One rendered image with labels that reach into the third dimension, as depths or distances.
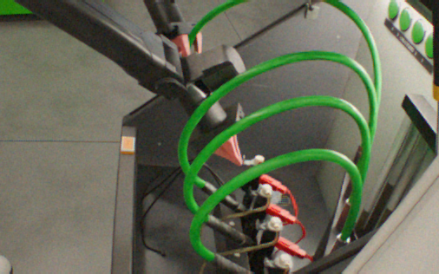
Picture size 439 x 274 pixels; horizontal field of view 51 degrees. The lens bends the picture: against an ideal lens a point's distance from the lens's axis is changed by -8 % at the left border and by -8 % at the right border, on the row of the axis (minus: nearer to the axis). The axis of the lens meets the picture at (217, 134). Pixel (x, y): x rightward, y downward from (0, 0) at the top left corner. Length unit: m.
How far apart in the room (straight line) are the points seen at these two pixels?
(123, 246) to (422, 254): 0.59
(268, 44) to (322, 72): 0.16
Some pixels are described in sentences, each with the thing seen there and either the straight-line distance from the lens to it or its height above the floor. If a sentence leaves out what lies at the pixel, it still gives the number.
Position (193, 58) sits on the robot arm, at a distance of 0.80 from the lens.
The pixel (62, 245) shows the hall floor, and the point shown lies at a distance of 2.19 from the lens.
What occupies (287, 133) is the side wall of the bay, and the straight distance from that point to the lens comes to 1.28.
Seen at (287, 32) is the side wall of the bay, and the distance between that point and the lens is 1.14.
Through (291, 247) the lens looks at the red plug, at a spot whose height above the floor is 1.08.
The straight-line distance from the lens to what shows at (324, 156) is 0.61.
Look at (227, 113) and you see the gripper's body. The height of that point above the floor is 1.19.
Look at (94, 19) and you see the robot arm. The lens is 0.65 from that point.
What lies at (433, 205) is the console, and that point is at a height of 1.37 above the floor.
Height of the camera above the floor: 1.65
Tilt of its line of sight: 34 degrees down
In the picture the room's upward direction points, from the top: 12 degrees clockwise
